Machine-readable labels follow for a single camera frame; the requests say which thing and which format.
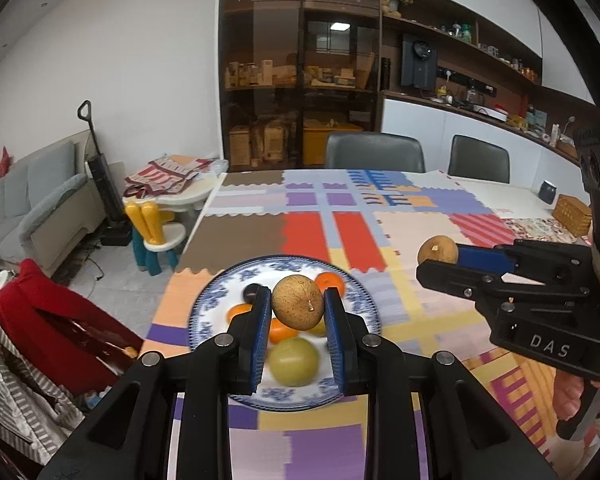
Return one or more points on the wall shelf and counter unit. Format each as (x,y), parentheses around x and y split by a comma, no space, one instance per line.
(420,130)

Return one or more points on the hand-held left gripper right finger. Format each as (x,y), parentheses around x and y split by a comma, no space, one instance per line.
(336,350)

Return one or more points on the large orange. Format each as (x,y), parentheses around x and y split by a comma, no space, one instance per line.
(280,335)

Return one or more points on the brown kiwi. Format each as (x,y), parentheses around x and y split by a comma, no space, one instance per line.
(297,305)
(432,250)

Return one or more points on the dark plum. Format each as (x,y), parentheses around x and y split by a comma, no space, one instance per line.
(251,292)

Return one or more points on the small orange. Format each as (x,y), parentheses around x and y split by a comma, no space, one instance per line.
(332,281)
(236,311)

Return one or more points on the red cloth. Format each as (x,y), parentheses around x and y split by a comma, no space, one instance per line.
(40,320)

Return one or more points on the floral cloth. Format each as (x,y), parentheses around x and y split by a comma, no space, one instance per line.
(535,227)

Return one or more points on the blue and white plate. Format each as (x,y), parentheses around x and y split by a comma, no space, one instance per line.
(215,300)

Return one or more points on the black upright vacuum cleaner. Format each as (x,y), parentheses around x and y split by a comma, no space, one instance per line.
(100,185)

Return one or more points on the grey sofa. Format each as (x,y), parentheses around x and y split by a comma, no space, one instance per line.
(30,200)

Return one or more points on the grey dining chair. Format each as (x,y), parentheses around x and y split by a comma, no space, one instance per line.
(480,160)
(375,152)

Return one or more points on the small dark box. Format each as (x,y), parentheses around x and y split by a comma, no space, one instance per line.
(547,191)

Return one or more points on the yellow and teal children's chair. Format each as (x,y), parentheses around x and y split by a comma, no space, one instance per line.
(155,240)

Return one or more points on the dark glass display cabinet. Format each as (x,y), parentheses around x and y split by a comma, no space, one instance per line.
(260,20)

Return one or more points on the black thermos bottle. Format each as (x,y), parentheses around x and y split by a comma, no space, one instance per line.
(385,74)

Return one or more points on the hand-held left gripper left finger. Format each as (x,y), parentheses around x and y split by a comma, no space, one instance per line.
(260,350)

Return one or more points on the person's right hand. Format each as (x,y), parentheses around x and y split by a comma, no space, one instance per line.
(565,395)

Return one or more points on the folded striped cloth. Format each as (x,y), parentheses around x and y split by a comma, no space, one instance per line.
(170,172)

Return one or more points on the grey striped cloth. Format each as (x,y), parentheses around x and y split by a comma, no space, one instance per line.
(10,400)

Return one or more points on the black countertop appliance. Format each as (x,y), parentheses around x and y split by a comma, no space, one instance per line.
(415,65)

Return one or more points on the wicker basket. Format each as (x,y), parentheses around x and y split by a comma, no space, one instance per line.
(572,212)

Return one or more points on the white children's table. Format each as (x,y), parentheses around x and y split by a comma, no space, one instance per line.
(180,200)

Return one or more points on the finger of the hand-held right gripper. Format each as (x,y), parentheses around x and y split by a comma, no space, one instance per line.
(445,277)
(485,258)

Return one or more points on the patchwork tablecloth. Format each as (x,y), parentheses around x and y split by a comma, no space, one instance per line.
(360,235)

